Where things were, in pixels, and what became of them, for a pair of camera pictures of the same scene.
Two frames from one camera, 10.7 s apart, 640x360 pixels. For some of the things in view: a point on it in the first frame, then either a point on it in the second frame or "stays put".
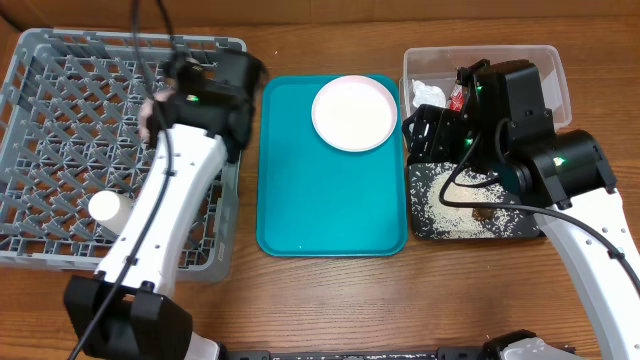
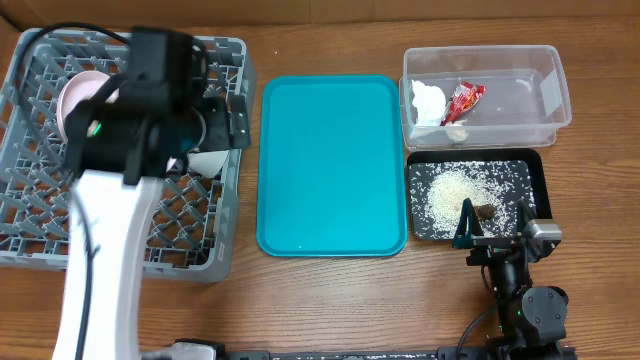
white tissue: x=427 y=95 stays put
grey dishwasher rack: x=73 y=106 stays put
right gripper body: x=426 y=130 → x=498 y=250
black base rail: x=444 y=353 stays put
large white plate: x=354 y=113 → x=80 y=86
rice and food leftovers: x=430 y=219 stays put
